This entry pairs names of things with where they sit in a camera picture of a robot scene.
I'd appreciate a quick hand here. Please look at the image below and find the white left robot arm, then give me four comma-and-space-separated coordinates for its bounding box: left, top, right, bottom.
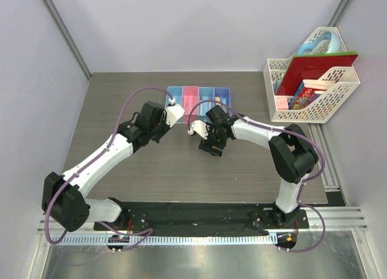
42, 101, 184, 232

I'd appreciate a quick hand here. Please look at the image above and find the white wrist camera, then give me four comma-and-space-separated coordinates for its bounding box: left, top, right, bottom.
187, 120, 208, 140
165, 103, 185, 128

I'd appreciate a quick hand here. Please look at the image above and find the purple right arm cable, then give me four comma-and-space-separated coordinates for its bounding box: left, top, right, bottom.
187, 99, 327, 253

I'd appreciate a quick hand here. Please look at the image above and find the purple drawer box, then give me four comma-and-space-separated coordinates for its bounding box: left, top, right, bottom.
210, 87, 232, 116

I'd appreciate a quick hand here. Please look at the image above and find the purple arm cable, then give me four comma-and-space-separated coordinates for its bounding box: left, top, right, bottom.
44, 87, 176, 252
187, 99, 327, 253

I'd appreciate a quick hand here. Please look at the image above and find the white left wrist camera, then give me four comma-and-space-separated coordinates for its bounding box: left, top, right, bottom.
165, 103, 185, 128

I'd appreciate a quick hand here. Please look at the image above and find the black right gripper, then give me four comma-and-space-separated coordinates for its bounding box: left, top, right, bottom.
199, 122, 228, 157

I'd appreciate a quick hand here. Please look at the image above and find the colourful book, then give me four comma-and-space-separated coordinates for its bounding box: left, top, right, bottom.
289, 79, 319, 110

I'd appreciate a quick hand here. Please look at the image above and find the white perforated file rack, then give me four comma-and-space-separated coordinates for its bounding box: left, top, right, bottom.
263, 27, 360, 123

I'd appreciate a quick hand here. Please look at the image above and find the pink sticky note block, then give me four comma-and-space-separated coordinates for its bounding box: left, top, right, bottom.
275, 96, 289, 111

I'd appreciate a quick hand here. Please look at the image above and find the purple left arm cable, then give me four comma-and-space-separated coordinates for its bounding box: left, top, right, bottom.
44, 87, 176, 252

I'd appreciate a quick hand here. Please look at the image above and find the pink drawer box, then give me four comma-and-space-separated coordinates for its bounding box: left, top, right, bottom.
181, 86, 199, 124

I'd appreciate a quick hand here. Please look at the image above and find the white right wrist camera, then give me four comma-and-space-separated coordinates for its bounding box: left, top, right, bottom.
187, 120, 208, 140

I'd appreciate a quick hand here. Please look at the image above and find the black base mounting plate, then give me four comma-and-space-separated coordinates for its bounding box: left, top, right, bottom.
108, 200, 309, 232

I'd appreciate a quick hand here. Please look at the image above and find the light blue drawer box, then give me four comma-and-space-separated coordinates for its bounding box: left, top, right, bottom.
165, 86, 183, 124

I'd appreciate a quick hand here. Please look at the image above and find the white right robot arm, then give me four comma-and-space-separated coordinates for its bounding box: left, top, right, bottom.
188, 105, 319, 228

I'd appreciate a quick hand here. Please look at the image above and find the white slotted cable duct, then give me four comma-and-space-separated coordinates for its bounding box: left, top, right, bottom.
61, 233, 278, 246

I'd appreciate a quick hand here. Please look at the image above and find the teal blue drawer box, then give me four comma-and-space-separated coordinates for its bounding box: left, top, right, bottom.
198, 87, 215, 122

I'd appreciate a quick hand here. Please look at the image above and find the red folder board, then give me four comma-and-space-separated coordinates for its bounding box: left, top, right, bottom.
275, 51, 359, 96

